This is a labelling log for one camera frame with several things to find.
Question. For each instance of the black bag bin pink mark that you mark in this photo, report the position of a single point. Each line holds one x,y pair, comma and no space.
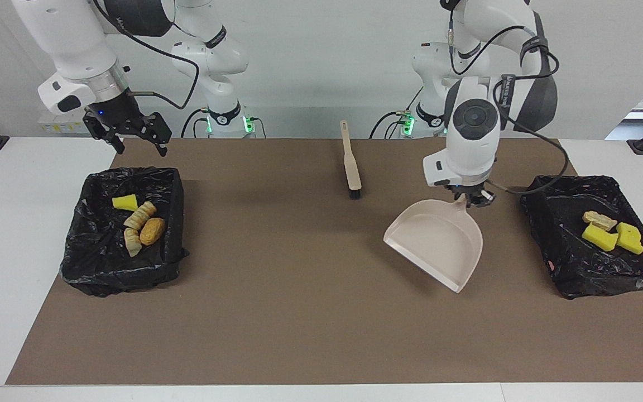
572,262

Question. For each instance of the black bag lined bin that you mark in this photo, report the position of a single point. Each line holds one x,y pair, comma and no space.
104,268

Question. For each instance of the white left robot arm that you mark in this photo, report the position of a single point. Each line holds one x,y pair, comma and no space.
472,123

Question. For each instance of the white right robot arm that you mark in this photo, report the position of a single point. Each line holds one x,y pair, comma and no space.
76,44

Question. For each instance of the orange striped croissant toy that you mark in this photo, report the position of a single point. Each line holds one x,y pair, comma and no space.
140,215

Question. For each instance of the brown table mat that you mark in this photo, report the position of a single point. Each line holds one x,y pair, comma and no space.
299,324

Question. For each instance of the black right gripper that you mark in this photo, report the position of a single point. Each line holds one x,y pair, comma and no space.
118,117

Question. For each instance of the yellow sponge piece dark dot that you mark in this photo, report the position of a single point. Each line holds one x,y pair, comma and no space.
630,238

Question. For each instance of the yellow wedge sponge piece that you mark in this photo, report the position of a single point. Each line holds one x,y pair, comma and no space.
126,202

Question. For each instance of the beige hand brush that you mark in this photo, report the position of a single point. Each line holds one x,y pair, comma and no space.
351,162

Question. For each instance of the brown round bun toy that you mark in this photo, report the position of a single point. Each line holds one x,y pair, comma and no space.
152,231

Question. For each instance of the pale ridged pastry toy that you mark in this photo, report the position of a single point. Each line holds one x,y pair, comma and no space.
132,243

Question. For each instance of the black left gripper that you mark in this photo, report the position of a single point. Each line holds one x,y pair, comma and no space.
469,192

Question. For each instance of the yellow notched sponge piece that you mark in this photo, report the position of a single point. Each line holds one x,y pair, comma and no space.
599,237

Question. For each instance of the pale lumpy pastry toy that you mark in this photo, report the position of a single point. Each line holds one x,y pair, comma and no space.
599,220

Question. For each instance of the white wall socket box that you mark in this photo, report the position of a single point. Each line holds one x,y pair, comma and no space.
53,125

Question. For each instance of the beige plastic dustpan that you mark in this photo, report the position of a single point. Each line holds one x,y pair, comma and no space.
438,240

